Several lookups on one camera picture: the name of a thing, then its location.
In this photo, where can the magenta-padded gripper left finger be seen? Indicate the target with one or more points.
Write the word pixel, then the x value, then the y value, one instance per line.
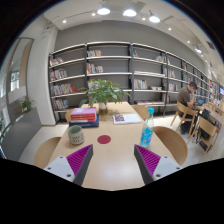
pixel 58 165

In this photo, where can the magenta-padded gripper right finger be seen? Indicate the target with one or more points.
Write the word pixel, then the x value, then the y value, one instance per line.
pixel 166 165

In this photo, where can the clear bottle with blue cap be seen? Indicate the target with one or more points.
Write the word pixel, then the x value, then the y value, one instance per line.
pixel 146 133

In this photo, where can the round-backed wooden chair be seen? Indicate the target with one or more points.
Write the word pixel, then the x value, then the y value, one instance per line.
pixel 173 141
pixel 141 111
pixel 45 151
pixel 68 115

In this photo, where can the patterned grey-green mug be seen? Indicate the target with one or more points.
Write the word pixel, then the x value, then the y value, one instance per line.
pixel 76 136

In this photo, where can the dark blue book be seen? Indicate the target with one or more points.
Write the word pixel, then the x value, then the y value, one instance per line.
pixel 85 125

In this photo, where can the red book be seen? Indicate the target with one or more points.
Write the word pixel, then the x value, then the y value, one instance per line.
pixel 83 119

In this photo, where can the flat round red coaster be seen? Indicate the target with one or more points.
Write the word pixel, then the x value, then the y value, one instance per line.
pixel 104 139

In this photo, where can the slatted wooden chair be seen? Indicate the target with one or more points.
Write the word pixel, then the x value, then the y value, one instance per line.
pixel 207 128
pixel 183 111

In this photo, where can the pink book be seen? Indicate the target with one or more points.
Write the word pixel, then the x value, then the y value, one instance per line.
pixel 83 111

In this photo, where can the white magazine with dark print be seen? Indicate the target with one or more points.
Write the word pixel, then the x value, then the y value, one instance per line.
pixel 128 118

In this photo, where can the green potted floor plant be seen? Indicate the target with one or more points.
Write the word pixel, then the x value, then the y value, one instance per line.
pixel 26 104

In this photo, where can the person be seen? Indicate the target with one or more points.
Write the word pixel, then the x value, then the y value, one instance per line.
pixel 184 96

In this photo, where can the laptop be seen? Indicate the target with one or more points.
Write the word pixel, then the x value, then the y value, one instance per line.
pixel 200 101

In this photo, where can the green potted plant, white pot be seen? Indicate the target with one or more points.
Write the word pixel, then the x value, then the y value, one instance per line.
pixel 103 91

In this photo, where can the grey bookshelf unit with books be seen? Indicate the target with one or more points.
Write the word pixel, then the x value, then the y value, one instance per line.
pixel 113 66

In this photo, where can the group of ceiling lights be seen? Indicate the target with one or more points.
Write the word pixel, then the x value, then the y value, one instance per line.
pixel 129 12

